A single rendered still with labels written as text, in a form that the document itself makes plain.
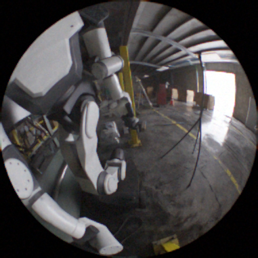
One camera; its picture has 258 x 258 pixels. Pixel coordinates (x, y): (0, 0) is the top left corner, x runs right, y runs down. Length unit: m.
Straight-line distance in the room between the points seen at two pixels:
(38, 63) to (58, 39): 0.06
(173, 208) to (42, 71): 1.16
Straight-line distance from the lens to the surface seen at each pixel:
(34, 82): 0.21
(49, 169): 0.81
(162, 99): 4.18
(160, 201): 0.96
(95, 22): 0.35
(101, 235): 0.30
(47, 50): 0.22
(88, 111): 0.27
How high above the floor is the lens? 0.94
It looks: 28 degrees down
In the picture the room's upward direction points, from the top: 8 degrees counter-clockwise
